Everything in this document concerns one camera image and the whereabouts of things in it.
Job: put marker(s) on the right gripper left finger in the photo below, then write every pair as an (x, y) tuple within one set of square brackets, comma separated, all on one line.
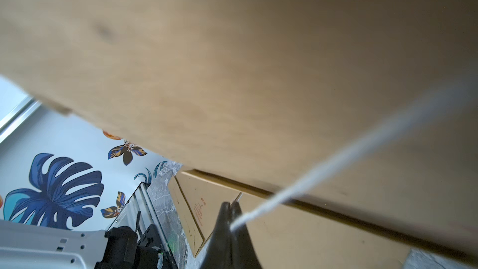
[(219, 251)]

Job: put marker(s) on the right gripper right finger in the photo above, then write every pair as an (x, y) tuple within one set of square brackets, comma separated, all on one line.
[(243, 255)]

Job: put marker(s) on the brown kraft file bag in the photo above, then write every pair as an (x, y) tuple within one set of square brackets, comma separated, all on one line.
[(290, 238), (193, 234), (260, 91)]

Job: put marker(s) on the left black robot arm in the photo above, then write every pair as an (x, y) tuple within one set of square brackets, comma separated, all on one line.
[(35, 247)]

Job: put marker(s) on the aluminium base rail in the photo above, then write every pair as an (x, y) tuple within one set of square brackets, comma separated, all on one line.
[(137, 212)]

